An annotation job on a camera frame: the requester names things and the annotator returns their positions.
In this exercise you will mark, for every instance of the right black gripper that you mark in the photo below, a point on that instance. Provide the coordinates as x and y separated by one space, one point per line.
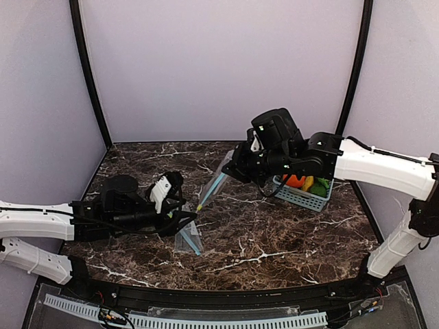
241 162

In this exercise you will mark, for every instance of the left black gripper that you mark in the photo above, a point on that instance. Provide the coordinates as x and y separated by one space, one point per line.
170 215

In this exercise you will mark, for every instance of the clear zip bag blue zipper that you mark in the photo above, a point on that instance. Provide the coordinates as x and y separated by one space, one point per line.
215 185

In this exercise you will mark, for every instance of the orange toy fruit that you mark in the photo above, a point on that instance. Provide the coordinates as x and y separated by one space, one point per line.
295 182

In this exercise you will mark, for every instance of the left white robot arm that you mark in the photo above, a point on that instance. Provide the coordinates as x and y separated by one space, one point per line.
75 221

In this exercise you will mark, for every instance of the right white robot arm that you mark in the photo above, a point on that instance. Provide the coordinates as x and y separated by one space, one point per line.
331 156

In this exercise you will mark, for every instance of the yellow toy banana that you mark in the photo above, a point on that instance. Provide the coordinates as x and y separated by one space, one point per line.
308 183

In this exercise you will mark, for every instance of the light blue perforated basket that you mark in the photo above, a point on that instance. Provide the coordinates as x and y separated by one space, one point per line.
297 196

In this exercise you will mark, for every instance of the green toy vegetable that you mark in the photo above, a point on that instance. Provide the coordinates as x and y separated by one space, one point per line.
320 187

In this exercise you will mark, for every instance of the white slotted cable duct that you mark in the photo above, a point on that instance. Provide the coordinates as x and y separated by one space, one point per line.
173 318

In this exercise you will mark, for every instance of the right black frame post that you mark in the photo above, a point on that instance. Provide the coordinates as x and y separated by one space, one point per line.
358 59

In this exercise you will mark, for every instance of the black frame post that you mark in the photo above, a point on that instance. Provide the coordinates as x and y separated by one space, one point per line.
358 59
85 62

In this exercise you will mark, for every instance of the black front rail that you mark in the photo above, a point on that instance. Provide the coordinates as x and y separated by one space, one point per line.
320 296

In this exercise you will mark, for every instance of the left black frame post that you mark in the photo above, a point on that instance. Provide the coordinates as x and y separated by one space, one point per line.
85 62

